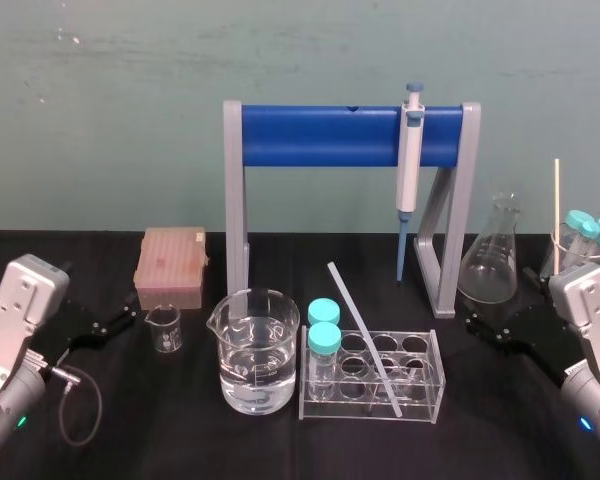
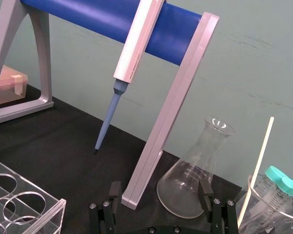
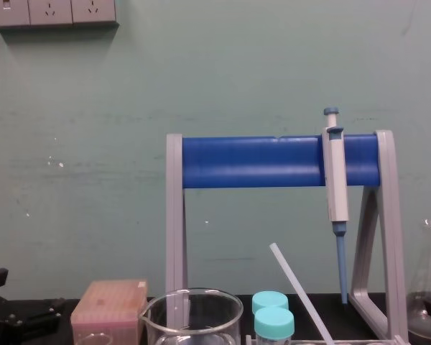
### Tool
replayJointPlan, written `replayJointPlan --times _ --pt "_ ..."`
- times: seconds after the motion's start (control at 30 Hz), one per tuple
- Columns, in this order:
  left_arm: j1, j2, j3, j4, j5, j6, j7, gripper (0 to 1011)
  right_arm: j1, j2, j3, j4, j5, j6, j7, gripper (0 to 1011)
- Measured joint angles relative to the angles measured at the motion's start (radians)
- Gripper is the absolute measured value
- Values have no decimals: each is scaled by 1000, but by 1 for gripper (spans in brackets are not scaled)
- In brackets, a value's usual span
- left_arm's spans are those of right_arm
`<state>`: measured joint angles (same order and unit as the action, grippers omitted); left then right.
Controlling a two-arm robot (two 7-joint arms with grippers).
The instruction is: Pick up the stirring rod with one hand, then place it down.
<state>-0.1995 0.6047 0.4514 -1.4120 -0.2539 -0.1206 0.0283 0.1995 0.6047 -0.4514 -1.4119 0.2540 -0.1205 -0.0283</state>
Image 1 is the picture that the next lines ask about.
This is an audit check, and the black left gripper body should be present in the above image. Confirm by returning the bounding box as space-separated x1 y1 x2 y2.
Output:
38 297 106 369

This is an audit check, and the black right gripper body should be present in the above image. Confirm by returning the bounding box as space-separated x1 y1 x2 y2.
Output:
508 299 586 387

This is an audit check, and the translucent white stirring rod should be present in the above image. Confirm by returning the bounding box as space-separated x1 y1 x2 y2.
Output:
326 260 404 418

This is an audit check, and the small glass beaker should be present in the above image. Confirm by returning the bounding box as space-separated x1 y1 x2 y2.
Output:
143 305 183 355

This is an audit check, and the glass conical flask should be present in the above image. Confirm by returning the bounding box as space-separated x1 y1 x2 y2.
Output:
456 191 525 304

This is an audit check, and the pink pipette tip box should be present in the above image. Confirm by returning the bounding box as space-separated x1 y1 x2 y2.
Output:
133 227 212 311

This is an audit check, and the glass beaker holding tubes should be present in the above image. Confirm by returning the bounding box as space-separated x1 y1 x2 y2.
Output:
539 227 600 282

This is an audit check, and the clear acrylic tube rack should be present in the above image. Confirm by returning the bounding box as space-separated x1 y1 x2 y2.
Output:
295 324 448 424

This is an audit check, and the large teal capped tube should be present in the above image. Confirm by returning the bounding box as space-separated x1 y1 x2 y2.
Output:
565 209 598 269

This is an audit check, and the thin wooden stick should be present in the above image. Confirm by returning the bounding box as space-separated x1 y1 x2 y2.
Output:
552 158 562 275

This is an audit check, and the black table cloth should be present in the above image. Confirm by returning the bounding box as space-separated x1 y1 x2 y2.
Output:
0 228 600 480

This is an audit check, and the large glass beaker with water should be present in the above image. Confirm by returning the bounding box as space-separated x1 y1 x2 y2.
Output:
205 288 302 416

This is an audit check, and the teal capped clear vial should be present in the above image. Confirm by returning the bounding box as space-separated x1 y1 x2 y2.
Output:
307 297 342 332
306 321 343 402

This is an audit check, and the white and blue pipette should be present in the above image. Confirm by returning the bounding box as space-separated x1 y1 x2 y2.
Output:
395 81 427 288

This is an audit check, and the blue and grey pipette stand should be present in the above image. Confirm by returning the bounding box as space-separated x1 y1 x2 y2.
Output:
222 99 482 320

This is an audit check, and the thin dark gripper cable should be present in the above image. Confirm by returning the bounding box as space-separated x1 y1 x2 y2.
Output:
46 365 105 448

